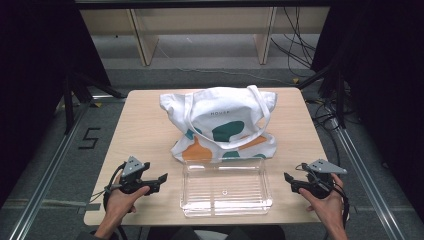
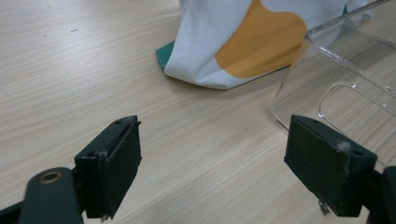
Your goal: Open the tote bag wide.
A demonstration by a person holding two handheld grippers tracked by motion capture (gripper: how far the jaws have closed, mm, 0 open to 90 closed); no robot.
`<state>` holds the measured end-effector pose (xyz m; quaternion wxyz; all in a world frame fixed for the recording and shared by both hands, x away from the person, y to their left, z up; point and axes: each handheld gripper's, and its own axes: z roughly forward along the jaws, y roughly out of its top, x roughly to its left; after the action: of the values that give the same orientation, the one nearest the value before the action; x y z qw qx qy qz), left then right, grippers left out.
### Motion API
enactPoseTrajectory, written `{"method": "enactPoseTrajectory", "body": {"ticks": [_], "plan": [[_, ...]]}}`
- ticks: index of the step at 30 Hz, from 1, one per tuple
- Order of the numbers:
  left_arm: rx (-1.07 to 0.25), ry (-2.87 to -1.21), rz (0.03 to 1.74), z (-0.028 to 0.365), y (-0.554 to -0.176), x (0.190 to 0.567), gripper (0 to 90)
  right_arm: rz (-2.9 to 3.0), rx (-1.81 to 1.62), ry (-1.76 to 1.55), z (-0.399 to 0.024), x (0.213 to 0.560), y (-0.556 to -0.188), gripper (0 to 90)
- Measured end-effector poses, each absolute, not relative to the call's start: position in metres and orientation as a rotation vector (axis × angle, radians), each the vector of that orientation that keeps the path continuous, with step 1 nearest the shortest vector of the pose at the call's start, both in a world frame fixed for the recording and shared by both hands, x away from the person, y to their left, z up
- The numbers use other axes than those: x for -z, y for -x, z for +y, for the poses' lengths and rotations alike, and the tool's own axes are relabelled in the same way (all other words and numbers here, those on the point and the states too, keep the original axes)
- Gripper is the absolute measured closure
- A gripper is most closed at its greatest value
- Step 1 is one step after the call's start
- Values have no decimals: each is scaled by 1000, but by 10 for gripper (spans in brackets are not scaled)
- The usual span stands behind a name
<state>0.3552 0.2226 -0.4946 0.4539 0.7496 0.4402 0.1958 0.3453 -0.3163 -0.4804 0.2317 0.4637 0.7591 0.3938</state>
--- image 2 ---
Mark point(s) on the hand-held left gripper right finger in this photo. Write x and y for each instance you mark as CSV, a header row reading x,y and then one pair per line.
x,y
323,168

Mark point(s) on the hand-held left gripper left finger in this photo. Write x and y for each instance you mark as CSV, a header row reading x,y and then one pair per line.
x,y
118,161

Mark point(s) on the clear plastic tray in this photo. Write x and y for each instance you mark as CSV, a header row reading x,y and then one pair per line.
x,y
299,93

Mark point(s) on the white orange green tote bag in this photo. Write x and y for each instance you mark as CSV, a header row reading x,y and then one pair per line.
x,y
202,37

